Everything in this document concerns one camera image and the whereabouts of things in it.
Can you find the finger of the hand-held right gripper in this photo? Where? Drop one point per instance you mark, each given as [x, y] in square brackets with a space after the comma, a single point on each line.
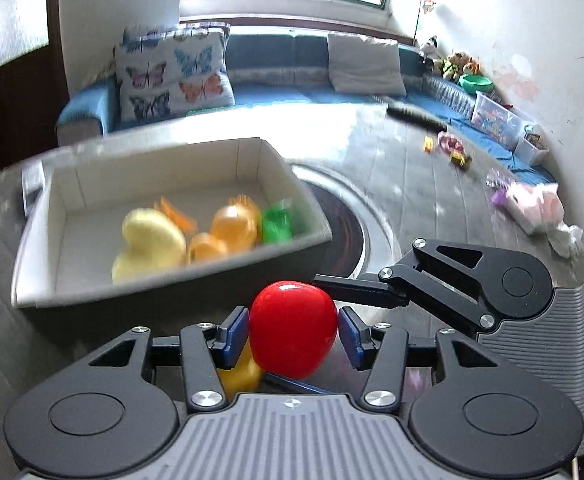
[446, 280]
[302, 385]

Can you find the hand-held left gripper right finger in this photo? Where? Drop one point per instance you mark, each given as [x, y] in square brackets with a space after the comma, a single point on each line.
[350, 340]

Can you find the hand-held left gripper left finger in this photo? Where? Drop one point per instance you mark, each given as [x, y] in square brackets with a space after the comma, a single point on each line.
[236, 337]

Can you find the yellow dinosaur toy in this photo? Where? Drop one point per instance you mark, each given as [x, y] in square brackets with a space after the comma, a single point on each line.
[239, 377]

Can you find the red plastic apple toy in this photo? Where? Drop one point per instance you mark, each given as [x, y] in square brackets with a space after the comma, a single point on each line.
[292, 325]

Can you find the orange dinosaur toy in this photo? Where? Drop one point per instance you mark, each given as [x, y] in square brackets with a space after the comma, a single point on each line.
[234, 227]

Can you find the green plastic toy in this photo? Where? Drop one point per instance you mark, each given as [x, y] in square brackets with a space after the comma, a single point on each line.
[277, 225]

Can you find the pale yellow duck toy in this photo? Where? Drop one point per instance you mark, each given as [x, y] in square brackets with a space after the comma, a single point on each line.
[147, 245]

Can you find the grey cardboard box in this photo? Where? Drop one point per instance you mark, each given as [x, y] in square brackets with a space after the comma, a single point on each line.
[97, 185]

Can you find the white crumpled bag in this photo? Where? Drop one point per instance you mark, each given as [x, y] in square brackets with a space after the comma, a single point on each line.
[564, 240]

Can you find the pink plush toy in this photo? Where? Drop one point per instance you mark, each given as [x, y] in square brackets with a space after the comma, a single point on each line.
[534, 207]

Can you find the black round hotplate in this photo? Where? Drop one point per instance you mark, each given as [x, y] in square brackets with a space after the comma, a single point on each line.
[344, 225]

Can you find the yellow toy car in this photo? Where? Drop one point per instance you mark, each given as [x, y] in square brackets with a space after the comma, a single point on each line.
[460, 161]

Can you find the small yellow toy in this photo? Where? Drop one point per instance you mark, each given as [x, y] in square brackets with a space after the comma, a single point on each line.
[428, 144]

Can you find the small pink toy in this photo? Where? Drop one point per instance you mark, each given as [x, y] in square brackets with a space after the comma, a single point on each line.
[449, 141]

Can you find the small clear plastic box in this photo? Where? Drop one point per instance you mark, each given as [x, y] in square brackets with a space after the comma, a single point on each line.
[530, 147]

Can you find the clear plastic storage bin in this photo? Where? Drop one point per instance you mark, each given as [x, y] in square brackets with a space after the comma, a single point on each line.
[499, 120]

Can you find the black remote control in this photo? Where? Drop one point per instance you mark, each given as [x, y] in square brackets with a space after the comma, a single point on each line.
[414, 114]

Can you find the green plastic bowl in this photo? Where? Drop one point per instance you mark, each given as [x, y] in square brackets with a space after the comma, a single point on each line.
[475, 82]

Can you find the pile of plush toys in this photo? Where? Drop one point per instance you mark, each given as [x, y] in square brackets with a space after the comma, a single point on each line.
[456, 65]

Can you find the black and white plush toy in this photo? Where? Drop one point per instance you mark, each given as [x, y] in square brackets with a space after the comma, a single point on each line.
[429, 50]

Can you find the grey plain pillow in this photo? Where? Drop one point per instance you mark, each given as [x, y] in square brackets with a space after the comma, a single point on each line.
[364, 62]

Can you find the large butterfly print pillow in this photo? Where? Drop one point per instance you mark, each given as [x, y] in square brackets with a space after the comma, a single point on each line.
[172, 80]

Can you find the pinwheel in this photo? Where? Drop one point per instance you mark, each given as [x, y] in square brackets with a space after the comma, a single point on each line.
[426, 5]

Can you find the blue sofa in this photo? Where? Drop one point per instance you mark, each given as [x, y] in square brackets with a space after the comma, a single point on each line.
[272, 57]

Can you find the small butterfly print pillow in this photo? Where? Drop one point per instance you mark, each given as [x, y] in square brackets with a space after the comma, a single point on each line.
[172, 32]

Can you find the brown wooden door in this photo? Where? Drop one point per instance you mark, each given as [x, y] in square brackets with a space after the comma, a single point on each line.
[22, 80]

